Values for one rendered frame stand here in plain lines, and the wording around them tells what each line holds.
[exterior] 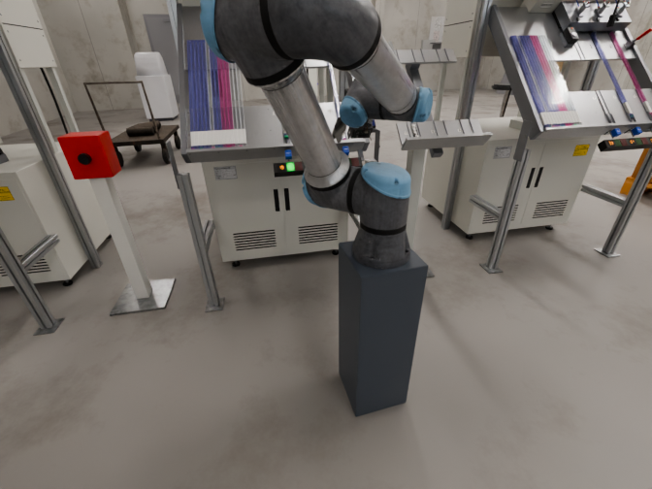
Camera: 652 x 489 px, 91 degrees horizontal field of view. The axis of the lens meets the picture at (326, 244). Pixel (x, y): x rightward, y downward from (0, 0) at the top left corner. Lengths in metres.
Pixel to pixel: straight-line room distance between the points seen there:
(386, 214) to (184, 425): 0.92
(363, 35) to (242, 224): 1.32
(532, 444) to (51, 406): 1.55
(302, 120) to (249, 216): 1.10
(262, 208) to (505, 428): 1.32
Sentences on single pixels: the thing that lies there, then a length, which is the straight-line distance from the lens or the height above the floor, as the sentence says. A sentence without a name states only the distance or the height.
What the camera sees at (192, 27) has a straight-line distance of 1.68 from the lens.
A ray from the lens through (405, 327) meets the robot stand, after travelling 0.94.
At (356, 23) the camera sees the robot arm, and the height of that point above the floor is 1.04.
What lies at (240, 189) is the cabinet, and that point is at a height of 0.46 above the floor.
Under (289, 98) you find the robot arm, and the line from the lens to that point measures 0.62.
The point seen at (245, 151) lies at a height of 0.71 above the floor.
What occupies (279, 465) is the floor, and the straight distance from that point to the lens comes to 1.12.
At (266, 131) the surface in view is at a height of 0.77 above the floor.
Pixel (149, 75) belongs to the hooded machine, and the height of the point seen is 0.84.
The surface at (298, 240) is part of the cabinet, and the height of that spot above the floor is 0.15.
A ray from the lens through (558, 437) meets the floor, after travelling 1.33.
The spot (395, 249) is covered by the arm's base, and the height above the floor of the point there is 0.60.
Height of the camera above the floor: 1.00
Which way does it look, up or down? 30 degrees down
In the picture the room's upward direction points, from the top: 1 degrees counter-clockwise
